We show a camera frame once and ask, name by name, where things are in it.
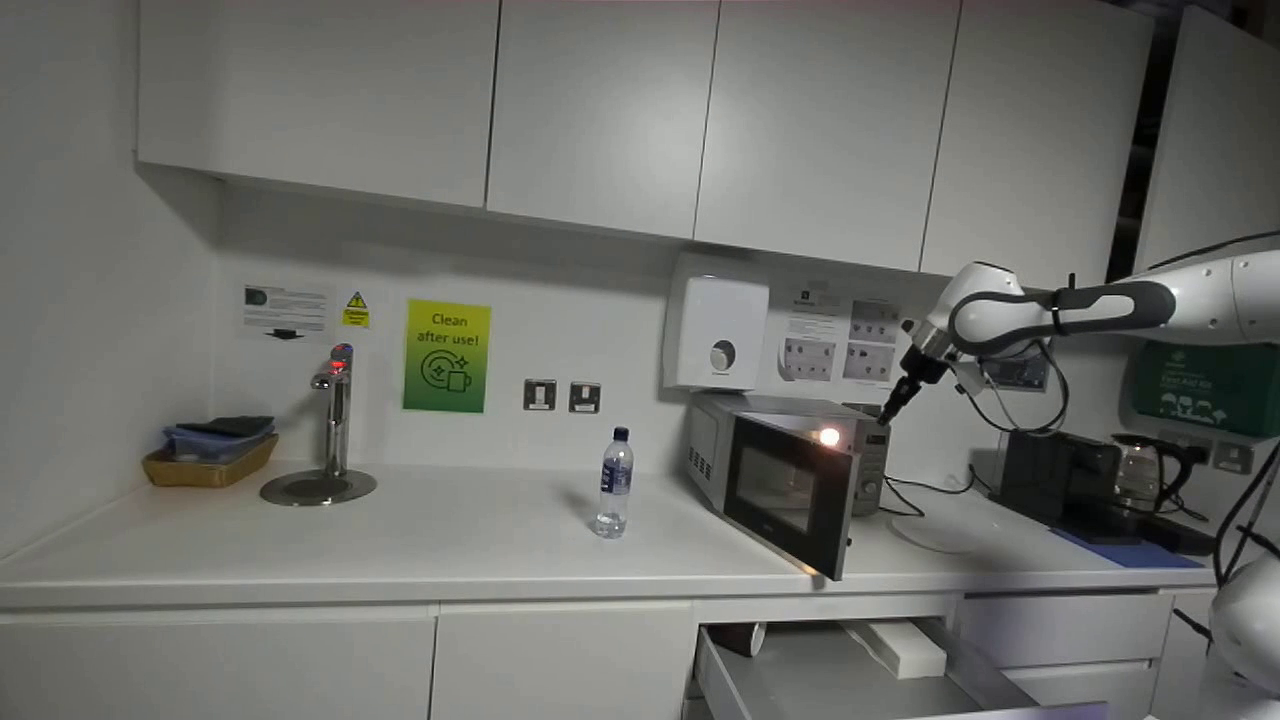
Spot chrome hot water tap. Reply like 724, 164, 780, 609
310, 340, 363, 485

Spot black coffee machine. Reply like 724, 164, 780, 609
1001, 425, 1128, 527

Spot open white drawer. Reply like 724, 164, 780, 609
690, 612, 1113, 720

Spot round metal drip tray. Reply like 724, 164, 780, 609
257, 465, 382, 512

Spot green and yellow poster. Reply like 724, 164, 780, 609
401, 297, 497, 414

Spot white cabinet door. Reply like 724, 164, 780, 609
916, 0, 1160, 301
485, 0, 724, 245
135, 0, 504, 211
428, 594, 699, 720
693, 0, 963, 280
0, 603, 439, 720

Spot black power cable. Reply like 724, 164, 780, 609
881, 471, 933, 523

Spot clear plastic water bottle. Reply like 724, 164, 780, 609
590, 425, 639, 543

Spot green wall box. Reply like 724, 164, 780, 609
1122, 340, 1280, 445

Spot grey microwave oven body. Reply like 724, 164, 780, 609
681, 393, 891, 527

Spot white wall dispenser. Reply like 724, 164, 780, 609
659, 271, 771, 395

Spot blue mat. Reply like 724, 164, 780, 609
1051, 519, 1214, 575

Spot deep white upper cabinet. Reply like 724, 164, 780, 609
1131, 2, 1280, 267

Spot flat white box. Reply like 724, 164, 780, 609
853, 616, 954, 682

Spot black and chrome device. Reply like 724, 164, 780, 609
1113, 431, 1219, 555

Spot white upper cabinet door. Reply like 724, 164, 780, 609
135, 0, 504, 211
916, 0, 1160, 301
693, 0, 963, 280
485, 0, 724, 245

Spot blue cloth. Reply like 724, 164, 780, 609
165, 412, 279, 465

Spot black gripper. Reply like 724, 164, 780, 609
881, 333, 956, 425

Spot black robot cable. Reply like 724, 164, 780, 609
956, 227, 1280, 553

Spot white lower cabinet door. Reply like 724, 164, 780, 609
428, 594, 699, 720
0, 603, 439, 720

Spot closed white drawer front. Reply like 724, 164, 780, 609
954, 589, 1179, 672

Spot grey double socket plate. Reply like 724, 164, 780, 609
839, 340, 904, 387
847, 297, 904, 344

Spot white wall notice label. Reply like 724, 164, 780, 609
236, 280, 332, 344

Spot woven brown basket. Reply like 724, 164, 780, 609
139, 437, 279, 492

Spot white double socket plate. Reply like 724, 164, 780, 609
775, 333, 843, 387

